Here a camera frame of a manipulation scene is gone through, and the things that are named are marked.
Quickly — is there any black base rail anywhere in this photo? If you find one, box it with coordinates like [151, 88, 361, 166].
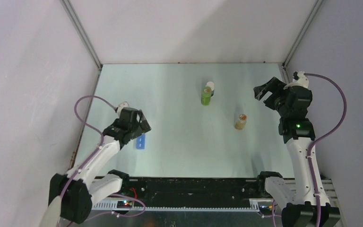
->
[120, 177, 272, 210]

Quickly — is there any controller board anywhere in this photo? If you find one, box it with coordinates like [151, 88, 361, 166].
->
[258, 205, 273, 216]
[116, 201, 134, 209]

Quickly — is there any grey slotted cable duct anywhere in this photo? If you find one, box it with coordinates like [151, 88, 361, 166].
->
[92, 200, 260, 212]

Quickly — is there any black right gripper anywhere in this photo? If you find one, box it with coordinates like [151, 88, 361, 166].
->
[253, 77, 290, 117]

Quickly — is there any aluminium frame post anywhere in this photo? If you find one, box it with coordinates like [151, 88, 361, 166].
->
[283, 0, 325, 68]
[60, 0, 103, 70]

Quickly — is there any left aluminium frame post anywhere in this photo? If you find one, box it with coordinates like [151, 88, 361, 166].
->
[60, 0, 103, 70]

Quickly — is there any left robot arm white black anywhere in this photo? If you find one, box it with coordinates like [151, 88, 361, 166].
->
[39, 103, 151, 227]

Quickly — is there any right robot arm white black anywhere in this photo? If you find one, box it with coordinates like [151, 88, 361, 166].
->
[253, 77, 341, 227]

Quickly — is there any left controller board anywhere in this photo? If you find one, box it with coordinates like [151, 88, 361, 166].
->
[116, 201, 134, 209]

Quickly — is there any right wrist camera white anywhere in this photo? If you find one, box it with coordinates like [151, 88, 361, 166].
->
[283, 71, 309, 90]

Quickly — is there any right controller board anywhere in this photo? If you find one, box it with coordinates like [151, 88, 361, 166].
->
[258, 205, 273, 216]

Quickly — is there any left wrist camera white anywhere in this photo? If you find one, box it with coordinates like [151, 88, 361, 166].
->
[114, 102, 129, 115]

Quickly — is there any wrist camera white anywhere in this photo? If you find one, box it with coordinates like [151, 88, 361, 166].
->
[283, 71, 309, 90]
[114, 102, 129, 115]

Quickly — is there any right aluminium frame post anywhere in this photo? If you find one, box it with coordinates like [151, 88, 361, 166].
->
[283, 0, 325, 68]

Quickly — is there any clear amber pill bottle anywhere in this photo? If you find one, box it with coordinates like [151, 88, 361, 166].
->
[234, 114, 247, 130]

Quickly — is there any blue pill organizer box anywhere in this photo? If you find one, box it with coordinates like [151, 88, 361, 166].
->
[136, 134, 146, 150]

